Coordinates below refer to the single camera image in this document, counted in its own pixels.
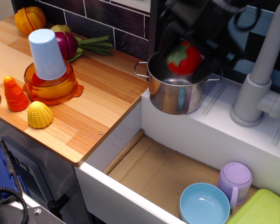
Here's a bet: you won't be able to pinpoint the black metal gripper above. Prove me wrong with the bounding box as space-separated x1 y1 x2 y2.
158 0 245 82

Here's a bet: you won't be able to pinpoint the red toy strawberry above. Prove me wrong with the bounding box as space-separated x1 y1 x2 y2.
167 41 203 76

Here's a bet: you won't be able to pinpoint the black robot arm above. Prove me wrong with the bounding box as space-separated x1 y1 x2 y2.
158 0 251 82

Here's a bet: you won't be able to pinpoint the stainless steel pot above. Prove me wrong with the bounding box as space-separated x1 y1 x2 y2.
134 53 223 115

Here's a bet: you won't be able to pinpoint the light blue back panel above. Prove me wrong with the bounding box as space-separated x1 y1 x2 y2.
227 10 280 92

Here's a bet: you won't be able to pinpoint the grey toy faucet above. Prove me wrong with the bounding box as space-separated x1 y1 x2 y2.
230 4 280 127

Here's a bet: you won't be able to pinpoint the green felt leaves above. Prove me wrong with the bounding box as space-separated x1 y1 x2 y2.
67 35 114 62

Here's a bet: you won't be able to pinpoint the purple toy onion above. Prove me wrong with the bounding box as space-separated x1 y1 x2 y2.
55 32 78 60

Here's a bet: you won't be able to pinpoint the yellow-green toy pear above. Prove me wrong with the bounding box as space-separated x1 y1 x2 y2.
51 25 71 34

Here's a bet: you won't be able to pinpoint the lilac plastic mug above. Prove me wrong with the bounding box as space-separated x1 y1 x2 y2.
216 162 252 210

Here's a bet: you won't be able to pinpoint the orange transparent bowl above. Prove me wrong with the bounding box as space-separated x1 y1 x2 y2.
22 60 84 106

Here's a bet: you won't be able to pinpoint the wooden countertop board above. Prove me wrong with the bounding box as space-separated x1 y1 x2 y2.
0 16 148 167

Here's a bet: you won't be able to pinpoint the light blue plastic cup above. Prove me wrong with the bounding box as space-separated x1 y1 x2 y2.
28 28 67 81

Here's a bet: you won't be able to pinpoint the light blue bowl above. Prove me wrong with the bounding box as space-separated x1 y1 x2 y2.
179 183 230 224

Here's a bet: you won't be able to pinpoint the yellow toy corn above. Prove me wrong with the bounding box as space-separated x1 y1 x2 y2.
28 101 54 129

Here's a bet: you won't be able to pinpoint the orange toy pumpkin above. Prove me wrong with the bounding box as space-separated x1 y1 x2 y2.
14 6 47 35

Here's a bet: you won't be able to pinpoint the lime green plastic lid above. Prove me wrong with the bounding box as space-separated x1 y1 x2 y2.
227 189 280 224

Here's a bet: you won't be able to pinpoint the orange toy carrot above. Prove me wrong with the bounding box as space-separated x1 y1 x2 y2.
3 76 28 112

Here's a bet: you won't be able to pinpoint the dark oven door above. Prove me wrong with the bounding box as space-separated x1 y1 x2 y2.
2 136 93 224

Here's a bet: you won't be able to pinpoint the blue plastic clamp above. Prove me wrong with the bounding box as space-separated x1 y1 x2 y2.
0 140 22 195

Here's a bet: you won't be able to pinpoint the silver metal bracket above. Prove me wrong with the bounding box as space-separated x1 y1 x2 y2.
7 193 64 224

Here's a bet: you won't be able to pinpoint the black braided cable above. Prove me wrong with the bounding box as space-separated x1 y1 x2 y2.
0 187 28 224

